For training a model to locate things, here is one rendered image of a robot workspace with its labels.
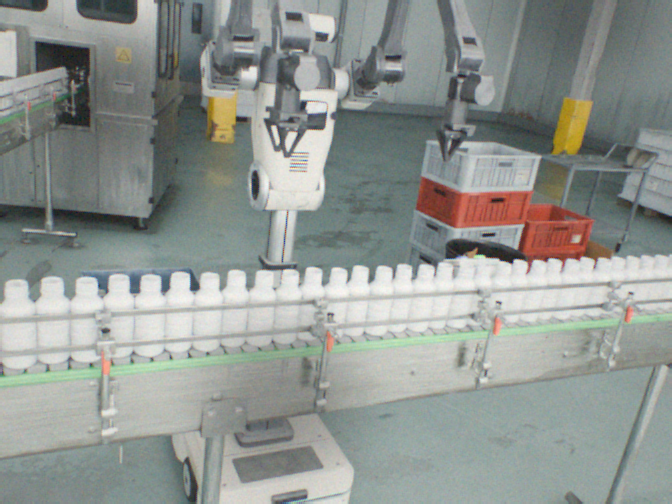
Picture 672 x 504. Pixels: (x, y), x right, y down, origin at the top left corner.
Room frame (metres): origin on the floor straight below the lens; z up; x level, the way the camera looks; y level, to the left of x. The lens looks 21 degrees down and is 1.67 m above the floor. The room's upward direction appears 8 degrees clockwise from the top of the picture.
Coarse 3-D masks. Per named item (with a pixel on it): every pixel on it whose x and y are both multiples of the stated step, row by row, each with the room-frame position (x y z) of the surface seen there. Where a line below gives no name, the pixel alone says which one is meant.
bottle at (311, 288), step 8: (312, 272) 1.31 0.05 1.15; (320, 272) 1.30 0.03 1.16; (304, 280) 1.29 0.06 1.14; (312, 280) 1.28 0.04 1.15; (320, 280) 1.29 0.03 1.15; (304, 288) 1.28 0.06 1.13; (312, 288) 1.28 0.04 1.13; (320, 288) 1.29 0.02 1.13; (304, 296) 1.27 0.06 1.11; (312, 296) 1.27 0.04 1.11; (320, 296) 1.28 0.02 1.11; (312, 304) 1.27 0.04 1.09; (304, 312) 1.27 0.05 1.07; (312, 312) 1.27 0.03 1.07; (304, 320) 1.27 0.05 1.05; (312, 320) 1.27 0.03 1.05; (304, 336) 1.27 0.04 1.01; (312, 336) 1.27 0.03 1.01
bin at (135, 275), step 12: (84, 276) 1.60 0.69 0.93; (96, 276) 1.61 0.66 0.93; (108, 276) 1.62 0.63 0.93; (132, 276) 1.65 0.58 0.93; (168, 276) 1.70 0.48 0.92; (192, 276) 1.70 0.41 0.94; (108, 288) 1.62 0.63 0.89; (132, 288) 1.65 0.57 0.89; (168, 288) 1.70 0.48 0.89; (192, 288) 1.69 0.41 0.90; (120, 444) 1.17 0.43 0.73; (120, 456) 1.17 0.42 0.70
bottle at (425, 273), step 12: (420, 264) 1.44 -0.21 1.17; (420, 276) 1.41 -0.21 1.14; (432, 276) 1.42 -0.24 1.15; (420, 288) 1.40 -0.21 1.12; (432, 288) 1.40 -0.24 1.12; (420, 300) 1.40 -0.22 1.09; (432, 300) 1.42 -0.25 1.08; (420, 312) 1.40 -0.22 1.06; (408, 324) 1.40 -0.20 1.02; (420, 324) 1.40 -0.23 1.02
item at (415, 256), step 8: (408, 248) 3.90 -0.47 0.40; (416, 248) 3.83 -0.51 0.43; (408, 256) 3.89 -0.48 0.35; (416, 256) 3.83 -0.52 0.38; (424, 256) 3.76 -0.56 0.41; (432, 256) 3.69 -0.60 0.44; (408, 264) 3.88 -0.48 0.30; (416, 264) 3.82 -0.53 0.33; (432, 264) 3.69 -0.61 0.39; (416, 272) 3.81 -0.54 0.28
